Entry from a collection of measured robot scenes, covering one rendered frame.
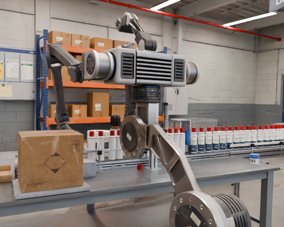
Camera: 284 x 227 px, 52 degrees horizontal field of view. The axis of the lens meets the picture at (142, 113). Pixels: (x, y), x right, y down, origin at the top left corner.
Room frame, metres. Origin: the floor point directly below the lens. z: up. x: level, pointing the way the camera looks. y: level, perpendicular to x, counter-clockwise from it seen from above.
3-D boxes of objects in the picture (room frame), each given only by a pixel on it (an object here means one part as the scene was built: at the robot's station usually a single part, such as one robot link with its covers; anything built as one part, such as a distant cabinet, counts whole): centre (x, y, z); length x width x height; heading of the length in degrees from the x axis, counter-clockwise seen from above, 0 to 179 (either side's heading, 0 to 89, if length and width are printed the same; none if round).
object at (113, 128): (2.32, 0.21, 1.03); 0.09 x 0.09 x 0.30
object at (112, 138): (2.01, 0.20, 0.98); 0.05 x 0.05 x 0.20
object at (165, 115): (2.08, -0.17, 1.18); 0.04 x 0.04 x 0.21
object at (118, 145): (2.03, 0.16, 0.98); 0.05 x 0.05 x 0.20
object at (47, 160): (1.53, 0.49, 0.99); 0.30 x 0.24 x 0.27; 117
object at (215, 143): (2.41, -0.62, 0.98); 0.05 x 0.05 x 0.20
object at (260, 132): (2.64, -1.08, 0.98); 0.05 x 0.05 x 0.20
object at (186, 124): (2.37, -0.32, 1.01); 0.14 x 0.13 x 0.26; 116
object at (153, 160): (1.99, -0.08, 1.16); 0.04 x 0.04 x 0.67; 26
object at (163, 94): (2.07, -0.11, 1.38); 0.17 x 0.10 x 0.19; 171
